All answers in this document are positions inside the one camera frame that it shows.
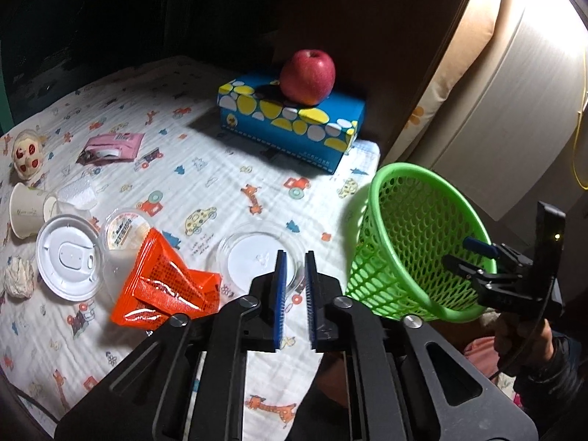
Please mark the white printed blanket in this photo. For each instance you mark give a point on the white printed blanket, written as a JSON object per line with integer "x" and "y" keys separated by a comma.
{"x": 193, "y": 179}

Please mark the orange snack packet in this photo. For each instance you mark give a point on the orange snack packet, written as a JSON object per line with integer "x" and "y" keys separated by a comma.
{"x": 158, "y": 280}

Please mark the cream plush toy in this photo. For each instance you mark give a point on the cream plush toy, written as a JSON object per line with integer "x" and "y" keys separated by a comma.
{"x": 27, "y": 156}

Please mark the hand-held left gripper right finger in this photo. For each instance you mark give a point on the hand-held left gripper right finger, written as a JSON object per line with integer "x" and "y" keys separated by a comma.
{"x": 312, "y": 301}

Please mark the white foam block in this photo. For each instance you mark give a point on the white foam block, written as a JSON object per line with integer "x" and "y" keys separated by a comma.
{"x": 80, "y": 193}

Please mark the pink foil packet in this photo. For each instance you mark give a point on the pink foil packet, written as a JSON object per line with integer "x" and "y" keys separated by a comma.
{"x": 115, "y": 147}

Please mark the clear round plastic lid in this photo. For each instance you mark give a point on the clear round plastic lid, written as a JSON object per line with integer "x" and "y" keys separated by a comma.
{"x": 248, "y": 262}

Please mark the person's right hand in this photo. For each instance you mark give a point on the person's right hand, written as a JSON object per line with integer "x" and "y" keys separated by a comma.
{"x": 514, "y": 335}

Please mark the white plastic cup lid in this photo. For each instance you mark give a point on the white plastic cup lid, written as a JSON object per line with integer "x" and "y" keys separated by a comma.
{"x": 69, "y": 257}

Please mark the clear pudding cup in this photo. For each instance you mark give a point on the clear pudding cup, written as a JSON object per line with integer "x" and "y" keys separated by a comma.
{"x": 124, "y": 232}

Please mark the green plastic mesh basket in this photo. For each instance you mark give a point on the green plastic mesh basket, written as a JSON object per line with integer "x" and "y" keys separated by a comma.
{"x": 404, "y": 220}

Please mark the blue spotted tissue box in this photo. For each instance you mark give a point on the blue spotted tissue box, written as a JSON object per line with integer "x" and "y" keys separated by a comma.
{"x": 317, "y": 128}

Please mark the beige floral cushion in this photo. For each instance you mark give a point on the beige floral cushion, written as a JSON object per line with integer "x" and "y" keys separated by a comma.
{"x": 464, "y": 55}

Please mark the red apple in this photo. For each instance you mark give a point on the red apple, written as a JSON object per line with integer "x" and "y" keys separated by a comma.
{"x": 307, "y": 76}

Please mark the white paper cup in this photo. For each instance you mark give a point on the white paper cup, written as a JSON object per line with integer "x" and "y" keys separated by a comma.
{"x": 25, "y": 211}

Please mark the person's right forearm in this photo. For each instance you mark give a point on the person's right forearm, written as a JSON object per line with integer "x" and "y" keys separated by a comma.
{"x": 556, "y": 367}

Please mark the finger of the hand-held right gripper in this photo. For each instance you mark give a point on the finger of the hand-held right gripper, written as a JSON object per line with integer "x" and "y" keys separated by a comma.
{"x": 464, "y": 268}
{"x": 480, "y": 246}

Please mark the pink cloth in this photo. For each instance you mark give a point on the pink cloth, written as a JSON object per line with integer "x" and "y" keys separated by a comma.
{"x": 482, "y": 353}

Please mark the crumpled white tissue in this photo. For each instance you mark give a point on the crumpled white tissue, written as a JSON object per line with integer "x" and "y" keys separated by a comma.
{"x": 19, "y": 278}

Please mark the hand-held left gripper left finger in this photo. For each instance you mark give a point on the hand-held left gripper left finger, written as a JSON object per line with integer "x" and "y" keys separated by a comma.
{"x": 280, "y": 301}

